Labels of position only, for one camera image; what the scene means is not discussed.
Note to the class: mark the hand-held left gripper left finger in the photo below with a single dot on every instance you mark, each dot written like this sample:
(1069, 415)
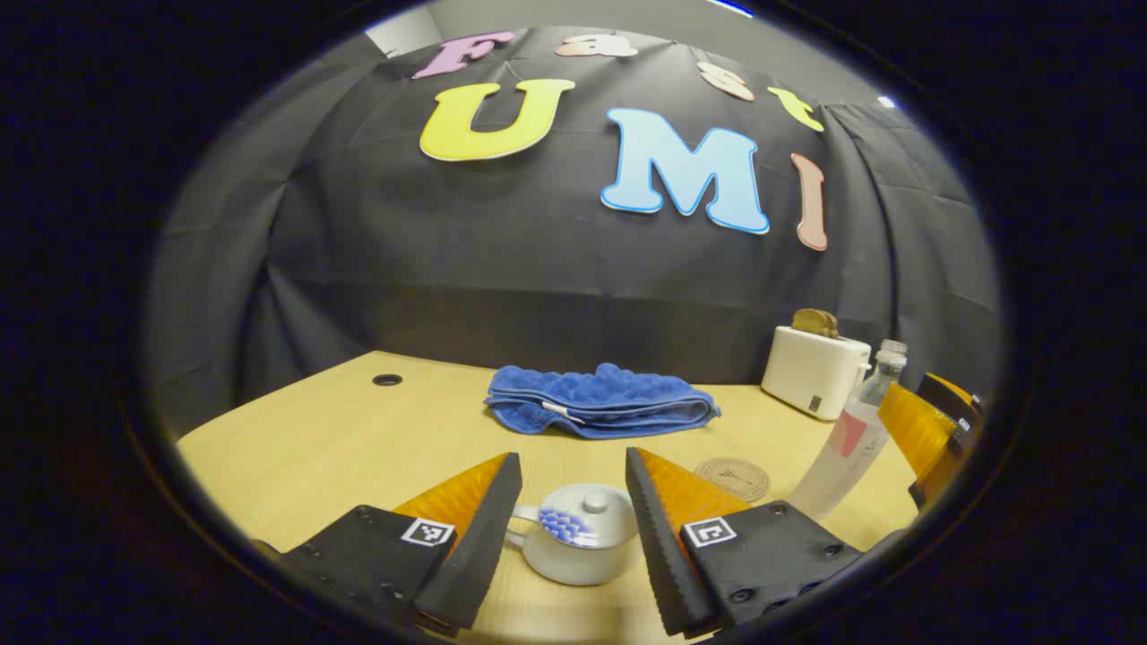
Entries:
(484, 546)

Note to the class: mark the white toaster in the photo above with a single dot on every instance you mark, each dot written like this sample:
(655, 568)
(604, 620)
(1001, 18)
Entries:
(811, 367)

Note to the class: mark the blue folded towel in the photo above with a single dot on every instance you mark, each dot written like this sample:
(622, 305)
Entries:
(600, 399)

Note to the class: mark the clear plastic water bottle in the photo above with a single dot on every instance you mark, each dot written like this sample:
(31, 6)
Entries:
(847, 448)

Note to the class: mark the white ceramic teacup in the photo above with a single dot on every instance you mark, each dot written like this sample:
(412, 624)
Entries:
(573, 564)

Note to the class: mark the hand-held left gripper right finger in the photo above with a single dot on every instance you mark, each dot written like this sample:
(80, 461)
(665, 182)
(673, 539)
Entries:
(659, 555)

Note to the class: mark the round brown coaster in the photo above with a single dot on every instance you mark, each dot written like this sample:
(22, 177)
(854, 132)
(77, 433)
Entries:
(730, 477)

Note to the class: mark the white teacup lid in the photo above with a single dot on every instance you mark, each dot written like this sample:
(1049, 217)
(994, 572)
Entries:
(605, 524)

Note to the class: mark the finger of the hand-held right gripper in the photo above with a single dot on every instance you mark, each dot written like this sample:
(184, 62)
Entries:
(950, 399)
(918, 430)

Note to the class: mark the brown bread slice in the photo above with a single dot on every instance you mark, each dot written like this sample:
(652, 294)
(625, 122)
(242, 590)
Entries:
(815, 322)

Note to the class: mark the black backdrop cloth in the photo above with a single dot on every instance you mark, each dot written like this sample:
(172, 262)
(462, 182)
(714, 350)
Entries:
(502, 269)

